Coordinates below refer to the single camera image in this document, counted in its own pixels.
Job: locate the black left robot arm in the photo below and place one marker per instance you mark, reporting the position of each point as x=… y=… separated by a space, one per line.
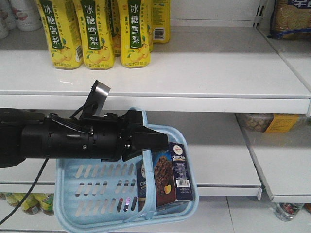
x=25 y=134

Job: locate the light blue plastic basket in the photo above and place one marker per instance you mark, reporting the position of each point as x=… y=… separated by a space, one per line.
x=96 y=197

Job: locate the yellow pear drink bottle left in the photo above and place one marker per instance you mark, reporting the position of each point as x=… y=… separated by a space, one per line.
x=62 y=33

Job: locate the white store shelving unit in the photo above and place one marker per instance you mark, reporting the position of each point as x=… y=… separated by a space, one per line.
x=220 y=61

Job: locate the yellow pear drink bottle middle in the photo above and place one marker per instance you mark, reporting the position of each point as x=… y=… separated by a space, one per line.
x=95 y=33

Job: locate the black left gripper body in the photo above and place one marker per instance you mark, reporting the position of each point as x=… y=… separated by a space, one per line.
x=114 y=136

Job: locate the cracker bag blue trim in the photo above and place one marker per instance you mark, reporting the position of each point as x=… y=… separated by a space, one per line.
x=291 y=19

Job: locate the clear cookie pack yellow label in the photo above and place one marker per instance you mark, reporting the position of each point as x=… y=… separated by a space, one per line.
x=272 y=123

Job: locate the yellow pear drink bottle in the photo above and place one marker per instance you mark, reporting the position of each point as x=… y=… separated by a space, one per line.
x=62 y=33
x=135 y=50
x=95 y=33

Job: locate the yellow pear drink bottle right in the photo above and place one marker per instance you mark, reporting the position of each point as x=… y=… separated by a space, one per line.
x=135 y=50

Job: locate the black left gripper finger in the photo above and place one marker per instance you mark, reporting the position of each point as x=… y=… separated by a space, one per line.
x=143 y=129
x=139 y=142

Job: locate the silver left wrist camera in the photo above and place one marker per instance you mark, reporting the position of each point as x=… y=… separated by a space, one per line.
x=96 y=98

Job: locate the chocolate cookie box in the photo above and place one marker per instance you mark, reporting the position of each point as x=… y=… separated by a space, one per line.
x=171 y=175

